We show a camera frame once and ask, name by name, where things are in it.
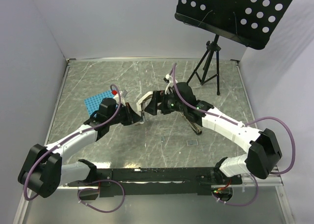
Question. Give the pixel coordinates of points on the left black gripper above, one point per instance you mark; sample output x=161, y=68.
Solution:
x=132, y=117

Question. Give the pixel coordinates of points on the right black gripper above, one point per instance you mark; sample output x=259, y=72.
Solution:
x=159, y=97

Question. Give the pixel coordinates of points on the white stapler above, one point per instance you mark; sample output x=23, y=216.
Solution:
x=141, y=104

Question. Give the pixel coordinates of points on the long metal stapler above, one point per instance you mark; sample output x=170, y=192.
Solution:
x=192, y=125

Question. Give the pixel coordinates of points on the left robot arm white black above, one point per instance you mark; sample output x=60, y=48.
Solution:
x=43, y=170

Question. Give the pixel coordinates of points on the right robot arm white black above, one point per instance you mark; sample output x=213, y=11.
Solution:
x=262, y=151

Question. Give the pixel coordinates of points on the small tray of staples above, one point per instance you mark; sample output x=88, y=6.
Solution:
x=192, y=142

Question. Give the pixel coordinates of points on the black tripod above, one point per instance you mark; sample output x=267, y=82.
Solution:
x=211, y=49

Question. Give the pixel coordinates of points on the black perforated music stand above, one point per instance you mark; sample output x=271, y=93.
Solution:
x=248, y=22

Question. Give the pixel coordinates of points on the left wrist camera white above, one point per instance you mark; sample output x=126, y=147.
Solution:
x=122, y=98

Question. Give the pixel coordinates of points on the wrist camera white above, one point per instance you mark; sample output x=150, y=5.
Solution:
x=170, y=82
x=122, y=98

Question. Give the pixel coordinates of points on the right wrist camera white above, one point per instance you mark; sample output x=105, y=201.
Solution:
x=170, y=82

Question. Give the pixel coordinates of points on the blue studded base plate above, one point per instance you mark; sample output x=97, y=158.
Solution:
x=92, y=103

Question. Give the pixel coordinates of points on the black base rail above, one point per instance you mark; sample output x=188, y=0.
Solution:
x=157, y=181

